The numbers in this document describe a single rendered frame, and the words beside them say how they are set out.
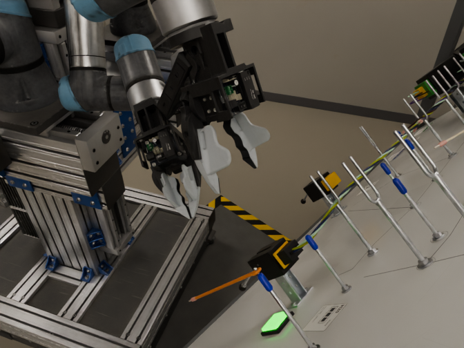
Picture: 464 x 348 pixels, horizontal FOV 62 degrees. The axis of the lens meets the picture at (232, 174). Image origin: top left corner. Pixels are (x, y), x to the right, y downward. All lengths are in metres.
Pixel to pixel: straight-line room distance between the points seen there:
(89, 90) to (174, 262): 1.07
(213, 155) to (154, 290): 1.26
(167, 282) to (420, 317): 1.40
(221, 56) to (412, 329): 0.34
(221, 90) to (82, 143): 0.53
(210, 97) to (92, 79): 0.42
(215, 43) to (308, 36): 2.63
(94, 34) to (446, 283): 0.75
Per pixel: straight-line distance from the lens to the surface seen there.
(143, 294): 1.72
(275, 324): 0.57
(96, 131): 0.96
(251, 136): 0.56
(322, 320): 0.51
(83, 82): 0.87
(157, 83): 0.73
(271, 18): 3.11
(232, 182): 2.48
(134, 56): 0.76
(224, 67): 0.48
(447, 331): 0.36
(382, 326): 0.42
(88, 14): 0.61
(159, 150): 0.67
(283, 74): 3.24
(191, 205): 0.68
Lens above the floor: 1.61
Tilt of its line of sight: 39 degrees down
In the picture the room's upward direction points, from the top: straight up
